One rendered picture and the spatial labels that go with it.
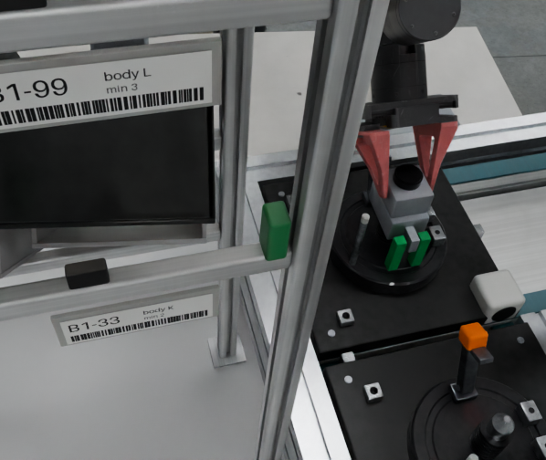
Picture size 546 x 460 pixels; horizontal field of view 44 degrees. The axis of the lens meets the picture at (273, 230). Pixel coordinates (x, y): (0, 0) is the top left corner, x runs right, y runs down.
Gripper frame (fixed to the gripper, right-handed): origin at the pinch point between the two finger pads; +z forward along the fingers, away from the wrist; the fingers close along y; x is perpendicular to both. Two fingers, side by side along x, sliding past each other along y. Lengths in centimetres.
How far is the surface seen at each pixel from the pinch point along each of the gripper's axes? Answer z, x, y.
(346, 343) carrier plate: 15.5, -1.7, -8.7
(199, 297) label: -1.5, -31.0, -26.1
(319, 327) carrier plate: 13.8, 0.2, -11.0
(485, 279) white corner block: 11.7, -0.6, 8.6
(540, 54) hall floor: -12, 175, 139
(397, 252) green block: 6.9, -0.5, -1.6
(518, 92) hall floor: 1, 160, 119
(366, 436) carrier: 22.2, -9.2, -9.9
